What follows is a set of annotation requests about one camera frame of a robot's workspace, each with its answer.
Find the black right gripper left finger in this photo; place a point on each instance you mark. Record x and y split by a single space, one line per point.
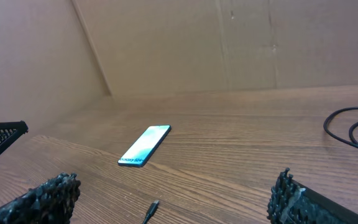
52 202

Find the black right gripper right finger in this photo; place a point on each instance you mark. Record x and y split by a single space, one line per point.
293 203

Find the blue Samsung Galaxy smartphone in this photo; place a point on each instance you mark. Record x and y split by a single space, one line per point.
143 148

